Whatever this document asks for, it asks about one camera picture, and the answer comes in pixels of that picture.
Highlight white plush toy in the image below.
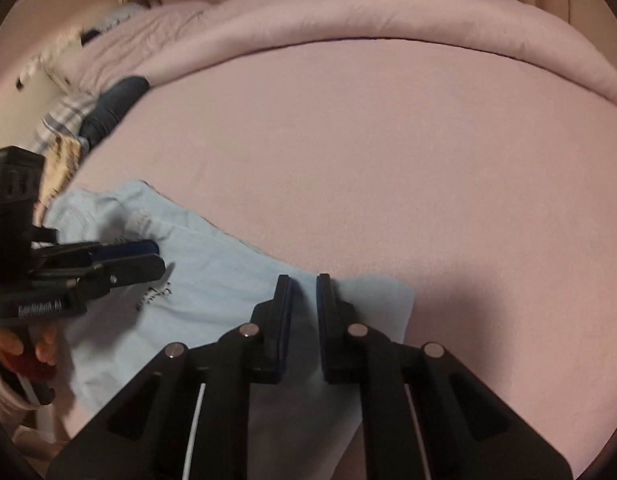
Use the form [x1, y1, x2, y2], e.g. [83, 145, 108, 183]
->
[44, 29, 85, 60]

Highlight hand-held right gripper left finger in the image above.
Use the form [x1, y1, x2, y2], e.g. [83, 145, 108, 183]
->
[46, 275, 295, 480]

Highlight cream printed cloth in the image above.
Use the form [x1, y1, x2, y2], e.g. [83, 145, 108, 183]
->
[37, 135, 92, 207]

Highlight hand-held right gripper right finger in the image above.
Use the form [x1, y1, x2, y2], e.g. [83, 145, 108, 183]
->
[316, 273, 573, 480]

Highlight person's left hand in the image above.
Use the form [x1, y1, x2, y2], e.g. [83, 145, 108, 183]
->
[0, 316, 59, 368]

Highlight beige headboard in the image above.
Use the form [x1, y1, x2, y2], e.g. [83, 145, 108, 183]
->
[0, 35, 80, 152]

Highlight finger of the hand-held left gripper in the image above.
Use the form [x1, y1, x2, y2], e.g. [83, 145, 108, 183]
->
[28, 254, 168, 302]
[31, 239, 160, 272]

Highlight pink duvet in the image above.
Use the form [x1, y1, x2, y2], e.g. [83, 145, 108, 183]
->
[63, 0, 617, 112]

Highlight light blue strawberry pants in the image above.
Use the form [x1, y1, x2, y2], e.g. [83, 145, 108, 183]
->
[42, 180, 417, 480]

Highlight dark blue folded clothing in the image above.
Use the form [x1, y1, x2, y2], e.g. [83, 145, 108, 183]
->
[78, 76, 151, 147]

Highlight plaid pillow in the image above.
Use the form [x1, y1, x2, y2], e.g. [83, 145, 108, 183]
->
[31, 91, 100, 155]

